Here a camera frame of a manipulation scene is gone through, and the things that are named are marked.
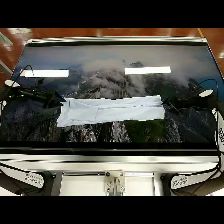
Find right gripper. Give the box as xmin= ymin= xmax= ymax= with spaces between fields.
xmin=160 ymin=96 xmax=178 ymax=110

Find black cable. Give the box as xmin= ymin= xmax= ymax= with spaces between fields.
xmin=195 ymin=78 xmax=220 ymax=102
xmin=11 ymin=64 xmax=36 ymax=88

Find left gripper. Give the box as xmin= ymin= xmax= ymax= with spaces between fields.
xmin=49 ymin=90 xmax=67 ymax=105

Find pale blue shirt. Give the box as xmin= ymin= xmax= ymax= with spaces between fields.
xmin=56 ymin=94 xmax=167 ymax=128

